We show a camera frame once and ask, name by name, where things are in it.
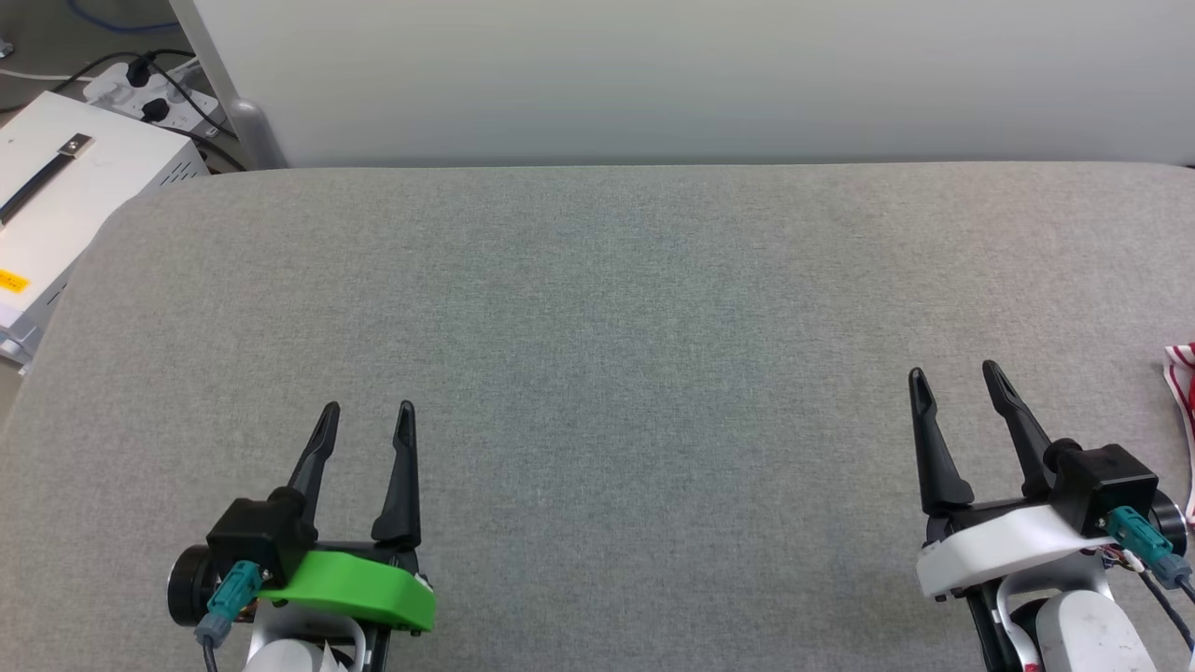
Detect white cable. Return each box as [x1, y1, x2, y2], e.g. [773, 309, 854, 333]
[0, 66, 96, 86]

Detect white power strip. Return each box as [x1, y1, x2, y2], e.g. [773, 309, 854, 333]
[82, 58, 226, 140]

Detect white metal equipment box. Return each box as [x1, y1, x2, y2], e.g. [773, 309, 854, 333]
[0, 91, 212, 368]

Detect white partition panel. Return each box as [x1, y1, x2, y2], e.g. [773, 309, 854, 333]
[168, 0, 1195, 170]

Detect black power plug with cable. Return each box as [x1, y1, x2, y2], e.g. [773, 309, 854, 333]
[49, 49, 199, 95]
[139, 75, 249, 173]

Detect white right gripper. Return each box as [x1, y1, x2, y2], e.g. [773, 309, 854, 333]
[907, 359, 1118, 601]

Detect red white basketball jersey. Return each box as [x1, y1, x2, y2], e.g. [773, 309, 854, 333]
[1163, 343, 1195, 445]

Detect black right camera cable teal plug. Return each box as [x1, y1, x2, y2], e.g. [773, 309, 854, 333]
[1105, 506, 1195, 656]

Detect blue cable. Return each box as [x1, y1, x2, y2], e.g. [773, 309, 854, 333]
[63, 0, 180, 35]

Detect black left camera cable teal plug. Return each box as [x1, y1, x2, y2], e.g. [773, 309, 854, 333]
[193, 560, 263, 672]

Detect black camera cable teal plug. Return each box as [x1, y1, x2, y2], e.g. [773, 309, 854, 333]
[193, 560, 263, 672]
[1105, 506, 1195, 656]

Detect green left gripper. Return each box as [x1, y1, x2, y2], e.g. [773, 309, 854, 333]
[256, 400, 438, 636]

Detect black strap handle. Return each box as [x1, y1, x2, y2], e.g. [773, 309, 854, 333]
[0, 133, 95, 226]

